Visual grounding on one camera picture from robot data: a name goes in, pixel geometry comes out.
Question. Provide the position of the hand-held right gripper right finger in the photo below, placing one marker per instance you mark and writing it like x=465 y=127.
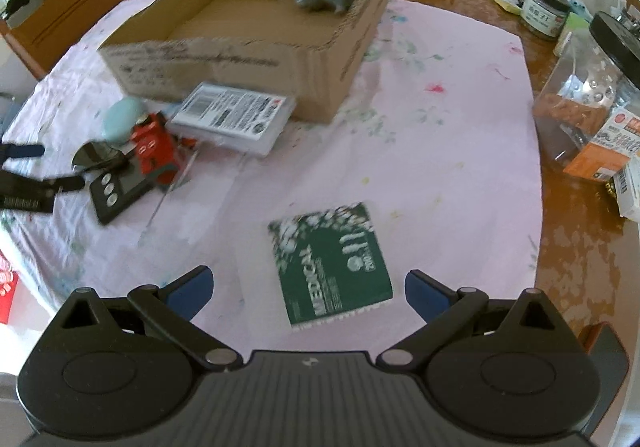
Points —
x=425 y=296

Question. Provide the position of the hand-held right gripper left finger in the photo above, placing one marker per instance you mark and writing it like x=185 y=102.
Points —
x=192 y=294

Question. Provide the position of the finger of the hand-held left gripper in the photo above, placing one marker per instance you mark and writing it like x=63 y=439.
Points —
x=25 y=150
x=30 y=189

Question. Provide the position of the black digital timer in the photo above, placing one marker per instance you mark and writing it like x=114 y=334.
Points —
x=112 y=192

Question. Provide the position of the green paperback book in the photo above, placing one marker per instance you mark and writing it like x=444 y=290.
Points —
x=332 y=267

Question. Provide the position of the teal oval object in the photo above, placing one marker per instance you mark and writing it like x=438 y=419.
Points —
x=120 y=119

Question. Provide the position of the red toy vehicle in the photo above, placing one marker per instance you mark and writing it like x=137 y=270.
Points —
x=152 y=144

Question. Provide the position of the cardboard box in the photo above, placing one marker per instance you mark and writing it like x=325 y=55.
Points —
x=225 y=62

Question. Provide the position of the dark shiny object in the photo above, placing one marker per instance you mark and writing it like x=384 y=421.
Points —
x=95 y=156

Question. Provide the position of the red packet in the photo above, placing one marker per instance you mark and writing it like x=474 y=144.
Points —
x=6 y=287

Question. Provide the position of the pink floral tablecloth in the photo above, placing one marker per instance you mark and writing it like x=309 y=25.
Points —
x=440 y=152

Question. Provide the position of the wooden chair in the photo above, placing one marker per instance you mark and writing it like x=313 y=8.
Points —
x=75 y=2

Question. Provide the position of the clear plastic case with label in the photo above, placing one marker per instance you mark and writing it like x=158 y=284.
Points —
x=232 y=114

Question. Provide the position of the white printed box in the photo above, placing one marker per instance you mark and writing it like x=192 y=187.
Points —
x=629 y=189

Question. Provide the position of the orange carton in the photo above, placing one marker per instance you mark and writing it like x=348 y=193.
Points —
x=607 y=147

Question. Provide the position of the clear jar with black lid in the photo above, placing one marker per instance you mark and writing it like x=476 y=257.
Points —
x=580 y=87

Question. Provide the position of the green lidded small jar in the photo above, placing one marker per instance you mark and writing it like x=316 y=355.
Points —
x=572 y=29

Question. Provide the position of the glass jar with white label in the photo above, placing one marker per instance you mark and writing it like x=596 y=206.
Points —
x=542 y=14

